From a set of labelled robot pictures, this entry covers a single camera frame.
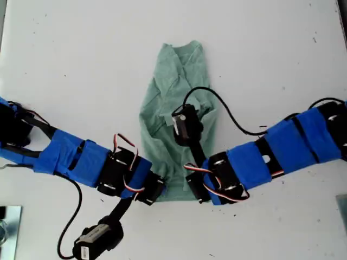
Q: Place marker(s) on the black clamp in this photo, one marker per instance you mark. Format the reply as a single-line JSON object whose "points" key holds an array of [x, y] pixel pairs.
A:
{"points": [[2, 213]]}

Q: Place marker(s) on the gripper silver camera box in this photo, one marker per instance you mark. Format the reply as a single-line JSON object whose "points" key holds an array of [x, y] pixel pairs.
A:
{"points": [[187, 127]]}

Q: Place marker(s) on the green t-shirt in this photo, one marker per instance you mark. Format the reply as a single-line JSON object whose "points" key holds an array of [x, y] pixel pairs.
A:
{"points": [[168, 81]]}

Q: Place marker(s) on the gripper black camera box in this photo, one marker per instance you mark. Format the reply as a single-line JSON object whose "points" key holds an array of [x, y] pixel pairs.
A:
{"points": [[97, 238]]}

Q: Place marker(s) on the shiny steel plate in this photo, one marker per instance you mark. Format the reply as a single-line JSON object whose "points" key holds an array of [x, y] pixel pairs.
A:
{"points": [[13, 233]]}

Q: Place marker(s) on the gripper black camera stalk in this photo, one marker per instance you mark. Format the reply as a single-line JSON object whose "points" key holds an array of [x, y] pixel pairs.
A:
{"points": [[199, 154], [122, 210]]}

